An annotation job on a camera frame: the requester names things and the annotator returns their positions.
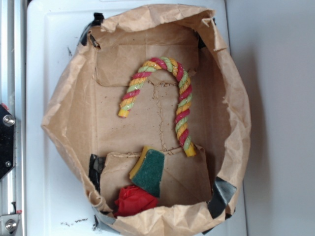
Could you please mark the green and yellow sponge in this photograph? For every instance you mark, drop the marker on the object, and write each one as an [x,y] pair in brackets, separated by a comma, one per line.
[147,172]

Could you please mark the brown paper bag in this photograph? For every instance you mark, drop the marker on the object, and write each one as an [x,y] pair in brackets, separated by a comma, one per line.
[159,75]

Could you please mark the crumpled red cloth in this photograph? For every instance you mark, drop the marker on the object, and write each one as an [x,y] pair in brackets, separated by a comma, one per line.
[133,200]

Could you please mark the black metal bracket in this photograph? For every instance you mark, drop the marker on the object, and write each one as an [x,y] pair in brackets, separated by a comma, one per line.
[7,141]

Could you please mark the aluminium frame rail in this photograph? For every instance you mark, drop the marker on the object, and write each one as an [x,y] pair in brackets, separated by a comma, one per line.
[12,95]

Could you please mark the silver corner bracket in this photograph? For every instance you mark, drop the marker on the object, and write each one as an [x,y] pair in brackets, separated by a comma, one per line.
[10,225]

